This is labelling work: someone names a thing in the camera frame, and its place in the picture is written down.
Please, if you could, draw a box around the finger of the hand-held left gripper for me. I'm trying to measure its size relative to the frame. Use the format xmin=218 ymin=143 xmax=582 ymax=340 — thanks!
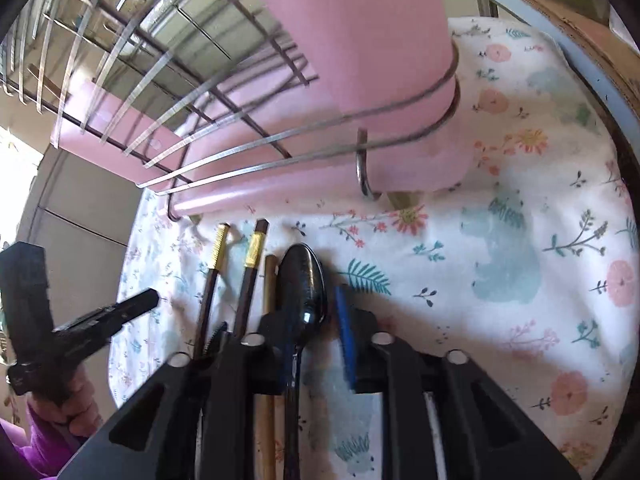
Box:
xmin=97 ymin=287 xmax=161 ymax=333

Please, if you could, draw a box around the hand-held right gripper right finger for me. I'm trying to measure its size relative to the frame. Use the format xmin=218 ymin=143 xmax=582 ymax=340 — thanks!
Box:
xmin=334 ymin=284 xmax=582 ymax=480

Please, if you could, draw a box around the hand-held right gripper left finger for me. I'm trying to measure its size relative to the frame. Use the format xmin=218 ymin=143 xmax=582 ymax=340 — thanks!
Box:
xmin=60 ymin=311 xmax=297 ymax=480

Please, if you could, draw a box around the black spoon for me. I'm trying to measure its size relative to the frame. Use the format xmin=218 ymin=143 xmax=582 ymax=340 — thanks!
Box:
xmin=276 ymin=243 xmax=329 ymax=480

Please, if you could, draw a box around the light wooden chopstick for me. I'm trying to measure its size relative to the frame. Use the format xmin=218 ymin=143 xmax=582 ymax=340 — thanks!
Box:
xmin=255 ymin=255 xmax=279 ymax=480

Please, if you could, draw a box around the dark chopstick with gold band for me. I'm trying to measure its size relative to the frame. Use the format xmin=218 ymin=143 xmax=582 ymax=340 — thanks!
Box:
xmin=231 ymin=218 xmax=271 ymax=342
xmin=192 ymin=223 xmax=231 ymax=361

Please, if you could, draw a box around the pink utensil holder cup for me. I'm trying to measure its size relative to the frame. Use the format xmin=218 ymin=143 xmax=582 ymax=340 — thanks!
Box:
xmin=227 ymin=0 xmax=473 ymax=196

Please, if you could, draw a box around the person's left hand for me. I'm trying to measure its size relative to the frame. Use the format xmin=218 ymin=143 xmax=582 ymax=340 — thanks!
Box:
xmin=27 ymin=367 xmax=103 ymax=438

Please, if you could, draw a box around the floral printed cloth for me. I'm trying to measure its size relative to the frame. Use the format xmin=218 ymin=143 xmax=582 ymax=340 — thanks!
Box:
xmin=107 ymin=17 xmax=633 ymax=480

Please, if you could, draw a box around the pink dish drying rack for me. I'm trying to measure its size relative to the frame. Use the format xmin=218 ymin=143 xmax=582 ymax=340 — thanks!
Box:
xmin=0 ymin=0 xmax=496 ymax=222

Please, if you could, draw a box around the pink drip tray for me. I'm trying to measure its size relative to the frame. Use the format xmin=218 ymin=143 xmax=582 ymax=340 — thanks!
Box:
xmin=170 ymin=157 xmax=473 ymax=222

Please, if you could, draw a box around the cardboard box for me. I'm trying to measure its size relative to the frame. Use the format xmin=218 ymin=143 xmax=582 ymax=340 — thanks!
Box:
xmin=480 ymin=0 xmax=640 ymax=108

